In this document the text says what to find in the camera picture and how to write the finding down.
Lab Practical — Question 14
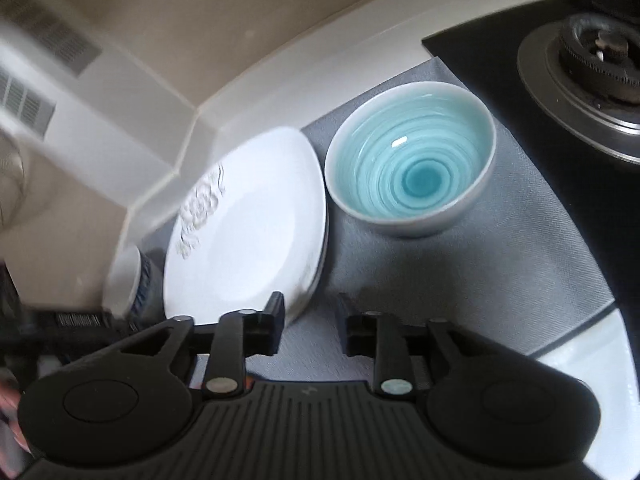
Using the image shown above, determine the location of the white floral plate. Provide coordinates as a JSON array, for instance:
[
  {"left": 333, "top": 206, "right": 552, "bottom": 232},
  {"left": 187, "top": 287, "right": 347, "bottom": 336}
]
[
  {"left": 162, "top": 126, "right": 329, "bottom": 330},
  {"left": 283, "top": 128, "right": 329, "bottom": 325}
]

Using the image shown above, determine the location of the front vent grille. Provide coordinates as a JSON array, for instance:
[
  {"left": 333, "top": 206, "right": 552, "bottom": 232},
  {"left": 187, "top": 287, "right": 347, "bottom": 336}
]
[{"left": 0, "top": 67, "right": 55, "bottom": 138}]

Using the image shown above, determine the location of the person's left hand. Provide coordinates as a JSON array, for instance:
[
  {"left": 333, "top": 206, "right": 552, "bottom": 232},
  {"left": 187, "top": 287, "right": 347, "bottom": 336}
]
[{"left": 0, "top": 368, "right": 32, "bottom": 454}]

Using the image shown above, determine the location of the black gas stove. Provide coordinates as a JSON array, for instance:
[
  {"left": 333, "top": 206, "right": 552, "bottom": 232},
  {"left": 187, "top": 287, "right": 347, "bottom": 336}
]
[{"left": 422, "top": 0, "right": 640, "bottom": 311}]

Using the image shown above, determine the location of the white bowl blue pattern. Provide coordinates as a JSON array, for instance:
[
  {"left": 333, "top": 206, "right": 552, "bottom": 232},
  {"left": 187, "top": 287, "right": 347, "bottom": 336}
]
[{"left": 102, "top": 245, "right": 166, "bottom": 326}]

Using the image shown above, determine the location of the left stove burner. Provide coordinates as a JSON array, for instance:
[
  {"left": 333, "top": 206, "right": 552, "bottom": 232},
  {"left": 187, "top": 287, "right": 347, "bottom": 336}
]
[{"left": 518, "top": 13, "right": 639, "bottom": 165}]

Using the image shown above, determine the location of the side vent grille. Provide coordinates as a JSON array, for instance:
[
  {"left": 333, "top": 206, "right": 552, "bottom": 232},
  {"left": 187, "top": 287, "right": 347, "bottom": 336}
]
[{"left": 1, "top": 0, "right": 102, "bottom": 76}]

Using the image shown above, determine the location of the white printed cloth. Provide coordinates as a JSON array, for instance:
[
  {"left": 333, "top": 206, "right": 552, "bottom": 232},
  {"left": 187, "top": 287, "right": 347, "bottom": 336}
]
[{"left": 532, "top": 304, "right": 639, "bottom": 479}]

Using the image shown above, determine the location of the teal spiral bowl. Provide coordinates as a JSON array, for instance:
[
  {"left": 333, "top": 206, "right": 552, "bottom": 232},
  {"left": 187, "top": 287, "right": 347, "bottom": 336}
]
[{"left": 324, "top": 81, "right": 498, "bottom": 237}]

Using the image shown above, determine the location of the grey counter mat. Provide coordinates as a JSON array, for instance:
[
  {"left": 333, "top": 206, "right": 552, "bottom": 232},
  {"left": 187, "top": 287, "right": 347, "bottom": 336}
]
[{"left": 139, "top": 56, "right": 616, "bottom": 384}]

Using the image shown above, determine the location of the white floral plate front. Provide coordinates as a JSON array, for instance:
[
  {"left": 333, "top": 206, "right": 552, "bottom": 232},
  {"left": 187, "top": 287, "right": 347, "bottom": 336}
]
[{"left": 162, "top": 126, "right": 329, "bottom": 330}]

